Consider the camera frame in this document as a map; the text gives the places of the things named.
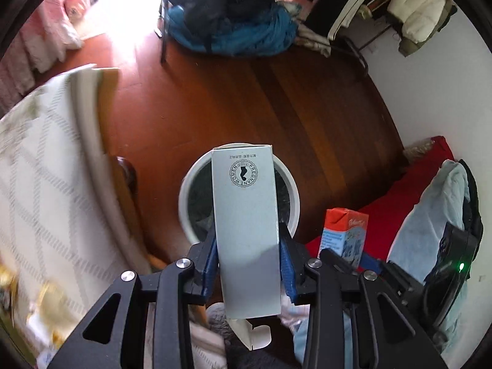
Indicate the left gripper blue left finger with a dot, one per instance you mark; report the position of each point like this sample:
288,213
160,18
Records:
208,264

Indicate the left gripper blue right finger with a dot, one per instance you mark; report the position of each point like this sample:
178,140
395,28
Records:
293,257

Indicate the white long cardboard box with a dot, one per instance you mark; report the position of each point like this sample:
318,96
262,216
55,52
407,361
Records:
251,285

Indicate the blue red milk carton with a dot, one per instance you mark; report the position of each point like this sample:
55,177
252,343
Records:
344,232

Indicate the white round trash bin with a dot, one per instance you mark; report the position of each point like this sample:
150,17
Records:
235,188

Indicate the grey fluffy slipper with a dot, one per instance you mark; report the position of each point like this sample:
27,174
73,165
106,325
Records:
236,352

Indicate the red bed sheet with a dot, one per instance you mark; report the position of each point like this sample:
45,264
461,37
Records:
385,215

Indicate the light blue blanket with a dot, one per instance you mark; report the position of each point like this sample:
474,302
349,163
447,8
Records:
415,248

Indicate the white quilted tablecloth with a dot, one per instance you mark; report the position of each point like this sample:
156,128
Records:
65,218

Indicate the blue clothes pile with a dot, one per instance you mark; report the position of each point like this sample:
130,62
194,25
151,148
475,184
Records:
233,28

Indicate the pink floral curtain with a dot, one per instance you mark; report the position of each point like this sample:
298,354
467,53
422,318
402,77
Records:
42,41

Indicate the white puffer jacket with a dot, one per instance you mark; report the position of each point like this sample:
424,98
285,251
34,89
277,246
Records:
419,17

